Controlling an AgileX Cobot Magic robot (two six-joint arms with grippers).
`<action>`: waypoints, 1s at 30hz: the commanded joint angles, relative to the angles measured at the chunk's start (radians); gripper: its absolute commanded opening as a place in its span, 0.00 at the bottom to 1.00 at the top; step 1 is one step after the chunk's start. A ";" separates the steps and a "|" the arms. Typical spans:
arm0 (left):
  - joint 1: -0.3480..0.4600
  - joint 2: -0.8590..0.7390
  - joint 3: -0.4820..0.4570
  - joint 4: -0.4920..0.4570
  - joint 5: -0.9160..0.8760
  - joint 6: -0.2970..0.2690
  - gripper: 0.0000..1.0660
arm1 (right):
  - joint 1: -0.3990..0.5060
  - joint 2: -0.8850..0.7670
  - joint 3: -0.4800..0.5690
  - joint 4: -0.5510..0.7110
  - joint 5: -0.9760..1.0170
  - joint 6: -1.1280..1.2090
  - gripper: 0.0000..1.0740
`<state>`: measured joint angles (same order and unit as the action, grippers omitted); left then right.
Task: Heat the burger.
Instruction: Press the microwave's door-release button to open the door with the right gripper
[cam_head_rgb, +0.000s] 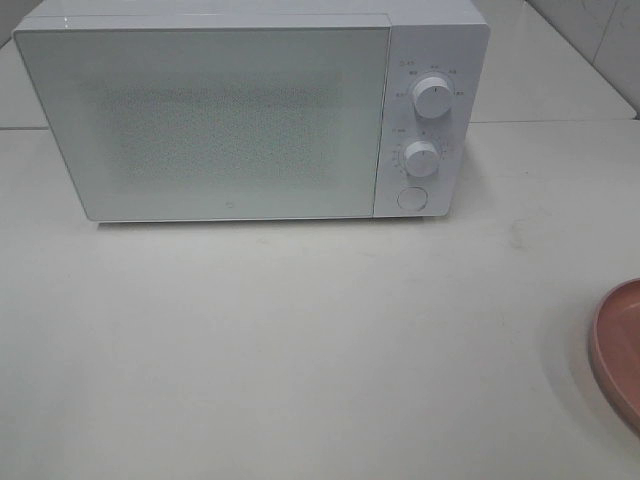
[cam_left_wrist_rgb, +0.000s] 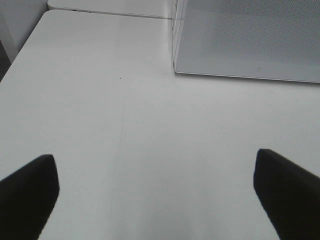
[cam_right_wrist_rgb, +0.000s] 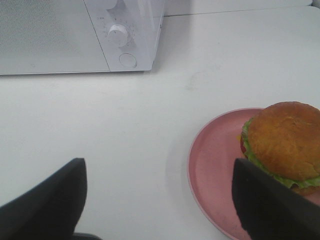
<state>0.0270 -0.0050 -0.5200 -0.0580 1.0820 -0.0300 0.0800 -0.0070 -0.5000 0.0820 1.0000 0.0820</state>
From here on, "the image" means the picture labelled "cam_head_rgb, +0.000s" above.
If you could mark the round white door button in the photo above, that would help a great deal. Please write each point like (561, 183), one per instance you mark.
(412, 199)

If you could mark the upper white power knob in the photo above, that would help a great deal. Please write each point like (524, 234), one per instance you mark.
(432, 95)

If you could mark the white microwave door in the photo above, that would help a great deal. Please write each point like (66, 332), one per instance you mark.
(204, 125)

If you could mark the lower white timer knob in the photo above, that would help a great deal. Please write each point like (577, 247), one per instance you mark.
(421, 159)

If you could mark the white microwave oven body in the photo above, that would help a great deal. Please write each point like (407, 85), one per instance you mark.
(447, 37)

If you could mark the pink round plate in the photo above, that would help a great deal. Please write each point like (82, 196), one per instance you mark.
(614, 350)

